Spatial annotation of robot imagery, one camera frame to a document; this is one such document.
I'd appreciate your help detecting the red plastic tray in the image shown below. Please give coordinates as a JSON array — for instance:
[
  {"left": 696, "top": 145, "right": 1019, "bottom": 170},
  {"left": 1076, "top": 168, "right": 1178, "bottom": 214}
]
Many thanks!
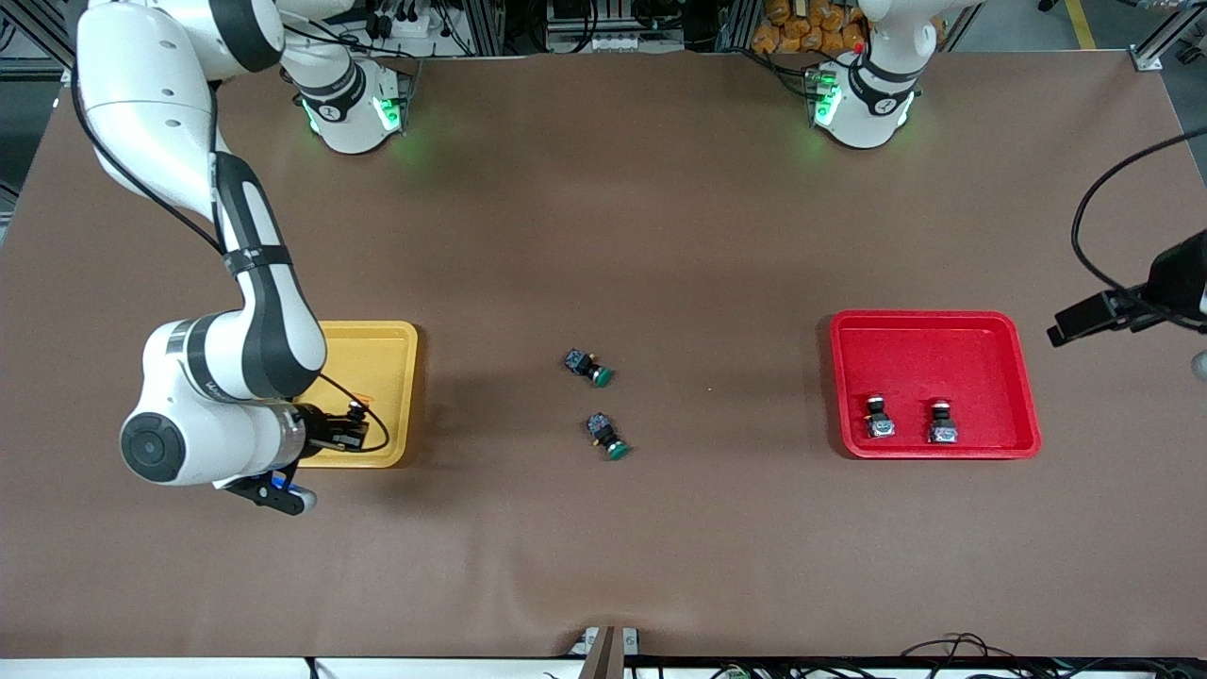
[{"left": 830, "top": 310, "right": 1043, "bottom": 460}]

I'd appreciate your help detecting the yellow plastic tray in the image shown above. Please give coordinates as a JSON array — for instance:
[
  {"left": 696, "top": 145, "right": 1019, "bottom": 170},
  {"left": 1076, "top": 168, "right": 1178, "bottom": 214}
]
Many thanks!
[{"left": 288, "top": 321, "right": 419, "bottom": 469}]

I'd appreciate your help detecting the brown table cover mat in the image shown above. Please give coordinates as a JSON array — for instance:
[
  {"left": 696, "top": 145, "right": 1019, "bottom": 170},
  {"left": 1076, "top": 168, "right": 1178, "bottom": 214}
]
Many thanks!
[{"left": 0, "top": 52, "right": 1207, "bottom": 659}]

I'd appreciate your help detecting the bag of orange items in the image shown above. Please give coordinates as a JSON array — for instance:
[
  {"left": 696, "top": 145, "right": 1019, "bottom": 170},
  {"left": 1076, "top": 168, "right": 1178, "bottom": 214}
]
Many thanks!
[{"left": 752, "top": 0, "right": 868, "bottom": 55}]

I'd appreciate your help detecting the white power strip with plugs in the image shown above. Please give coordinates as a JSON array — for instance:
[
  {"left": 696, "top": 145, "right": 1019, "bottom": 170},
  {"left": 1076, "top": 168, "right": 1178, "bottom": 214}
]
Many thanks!
[{"left": 363, "top": 0, "right": 449, "bottom": 41}]

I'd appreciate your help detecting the aluminium frame profile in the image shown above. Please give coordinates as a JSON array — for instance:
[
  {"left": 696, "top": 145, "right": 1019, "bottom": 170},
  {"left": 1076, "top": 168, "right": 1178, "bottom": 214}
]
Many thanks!
[
  {"left": 1132, "top": 0, "right": 1207, "bottom": 72},
  {"left": 0, "top": 0, "right": 81, "bottom": 86}
]

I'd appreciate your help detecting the black cable bundle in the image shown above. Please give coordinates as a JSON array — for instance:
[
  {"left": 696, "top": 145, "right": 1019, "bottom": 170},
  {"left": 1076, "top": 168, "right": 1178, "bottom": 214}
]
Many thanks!
[{"left": 896, "top": 632, "right": 1207, "bottom": 679}]

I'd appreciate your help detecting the green push button switch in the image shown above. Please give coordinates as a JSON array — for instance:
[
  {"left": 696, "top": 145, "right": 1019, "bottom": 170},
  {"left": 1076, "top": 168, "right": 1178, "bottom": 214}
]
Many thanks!
[
  {"left": 586, "top": 412, "right": 631, "bottom": 462},
  {"left": 564, "top": 348, "right": 615, "bottom": 389}
]

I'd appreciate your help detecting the metal table clamp bracket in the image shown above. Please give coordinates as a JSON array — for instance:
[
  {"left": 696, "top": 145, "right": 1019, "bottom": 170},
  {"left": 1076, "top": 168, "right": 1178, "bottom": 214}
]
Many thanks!
[{"left": 569, "top": 624, "right": 642, "bottom": 659}]

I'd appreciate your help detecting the brown camera stand post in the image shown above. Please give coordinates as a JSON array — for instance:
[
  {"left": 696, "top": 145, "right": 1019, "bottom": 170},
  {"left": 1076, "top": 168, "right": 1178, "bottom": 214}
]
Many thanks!
[{"left": 583, "top": 627, "right": 625, "bottom": 679}]

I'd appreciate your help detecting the aluminium frame post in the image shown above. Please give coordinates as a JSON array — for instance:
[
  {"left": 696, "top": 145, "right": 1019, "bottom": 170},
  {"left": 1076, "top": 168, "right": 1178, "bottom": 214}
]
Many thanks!
[
  {"left": 717, "top": 0, "right": 755, "bottom": 54},
  {"left": 467, "top": 0, "right": 505, "bottom": 56}
]

